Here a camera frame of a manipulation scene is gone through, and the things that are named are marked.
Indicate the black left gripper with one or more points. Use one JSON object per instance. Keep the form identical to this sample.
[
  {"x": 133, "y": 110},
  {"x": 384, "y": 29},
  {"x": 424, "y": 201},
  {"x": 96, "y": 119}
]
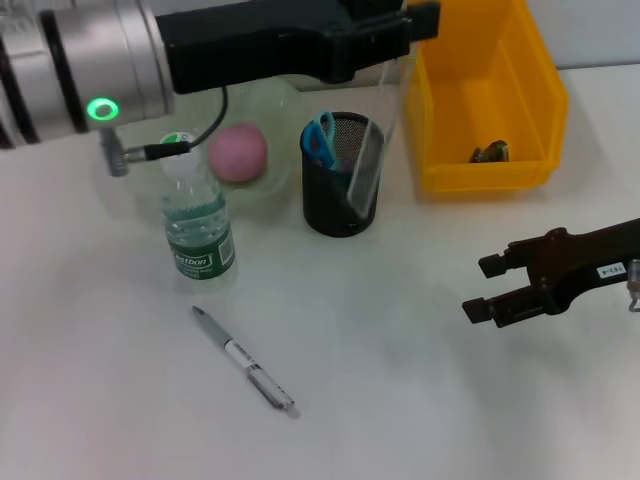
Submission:
[{"x": 240, "y": 45}]

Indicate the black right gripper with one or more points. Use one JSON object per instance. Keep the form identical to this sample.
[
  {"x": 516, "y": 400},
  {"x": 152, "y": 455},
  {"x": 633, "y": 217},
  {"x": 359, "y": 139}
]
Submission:
[{"x": 590, "y": 260}]

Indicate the blue scissors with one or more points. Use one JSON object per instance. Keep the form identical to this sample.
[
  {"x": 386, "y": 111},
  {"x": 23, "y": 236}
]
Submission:
[{"x": 315, "y": 142}]

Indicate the green plastic wrapper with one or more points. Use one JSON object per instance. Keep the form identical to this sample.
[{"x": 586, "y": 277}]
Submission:
[{"x": 490, "y": 152}]

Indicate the clear plastic ruler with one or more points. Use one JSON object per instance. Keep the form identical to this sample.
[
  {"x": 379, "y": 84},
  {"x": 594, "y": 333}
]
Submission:
[{"x": 370, "y": 165}]

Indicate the pink peach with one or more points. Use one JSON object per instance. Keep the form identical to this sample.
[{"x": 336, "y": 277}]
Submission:
[{"x": 237, "y": 155}]

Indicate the clear bottle with green label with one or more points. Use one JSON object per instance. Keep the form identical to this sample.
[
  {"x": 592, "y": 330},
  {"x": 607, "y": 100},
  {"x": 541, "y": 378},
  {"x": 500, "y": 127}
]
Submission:
[{"x": 200, "y": 260}]

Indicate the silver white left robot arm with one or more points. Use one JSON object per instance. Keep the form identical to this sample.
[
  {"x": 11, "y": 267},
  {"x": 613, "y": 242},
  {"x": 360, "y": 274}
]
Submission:
[{"x": 75, "y": 60}]

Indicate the green glass fruit plate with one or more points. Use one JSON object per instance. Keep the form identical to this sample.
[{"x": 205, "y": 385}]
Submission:
[{"x": 280, "y": 130}]

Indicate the black mesh pen holder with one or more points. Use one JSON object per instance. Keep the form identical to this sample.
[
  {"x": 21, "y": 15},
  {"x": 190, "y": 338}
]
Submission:
[{"x": 325, "y": 215}]

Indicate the grey clear pen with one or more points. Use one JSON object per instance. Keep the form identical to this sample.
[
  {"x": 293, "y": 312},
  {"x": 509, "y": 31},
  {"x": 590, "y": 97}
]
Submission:
[{"x": 240, "y": 357}]

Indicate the yellow plastic bin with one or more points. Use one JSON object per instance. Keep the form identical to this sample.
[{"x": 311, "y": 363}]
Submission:
[{"x": 475, "y": 100}]

